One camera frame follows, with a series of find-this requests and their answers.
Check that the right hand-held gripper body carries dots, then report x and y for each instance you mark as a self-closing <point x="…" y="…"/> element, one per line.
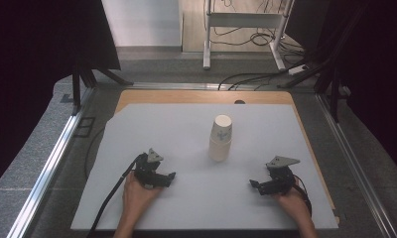
<point x="281" y="180"/>

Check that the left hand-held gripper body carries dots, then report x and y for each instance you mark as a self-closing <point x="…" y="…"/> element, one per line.
<point x="145" y="172"/>

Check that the stack of white paper cups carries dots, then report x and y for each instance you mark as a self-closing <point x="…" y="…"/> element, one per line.
<point x="220" y="139"/>

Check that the person's right hand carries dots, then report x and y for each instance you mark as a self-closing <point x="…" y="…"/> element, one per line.
<point x="294" y="205"/>

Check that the person's left hand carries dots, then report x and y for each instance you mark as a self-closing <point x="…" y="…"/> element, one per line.
<point x="135" y="198"/>

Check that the white table sheet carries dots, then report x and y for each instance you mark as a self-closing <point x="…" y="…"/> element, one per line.
<point x="193" y="205"/>

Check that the wooden table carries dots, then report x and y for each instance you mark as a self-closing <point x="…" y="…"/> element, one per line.
<point x="186" y="96"/>

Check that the black tripod stand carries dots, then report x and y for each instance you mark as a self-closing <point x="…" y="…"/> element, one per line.
<point x="76" y="92"/>

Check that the black slanted metal stand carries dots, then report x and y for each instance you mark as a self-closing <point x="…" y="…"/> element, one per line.
<point x="333" y="82"/>

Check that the white power strip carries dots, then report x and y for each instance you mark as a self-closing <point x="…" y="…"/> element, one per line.
<point x="297" y="69"/>

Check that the dark curtain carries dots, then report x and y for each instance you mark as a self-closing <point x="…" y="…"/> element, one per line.
<point x="37" y="66"/>
<point x="378" y="82"/>

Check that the white metal stand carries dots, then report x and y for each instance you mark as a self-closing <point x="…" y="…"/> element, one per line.
<point x="242" y="20"/>

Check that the aluminium floor rail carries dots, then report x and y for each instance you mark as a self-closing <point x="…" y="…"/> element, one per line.
<point x="47" y="172"/>
<point x="186" y="86"/>
<point x="358" y="172"/>

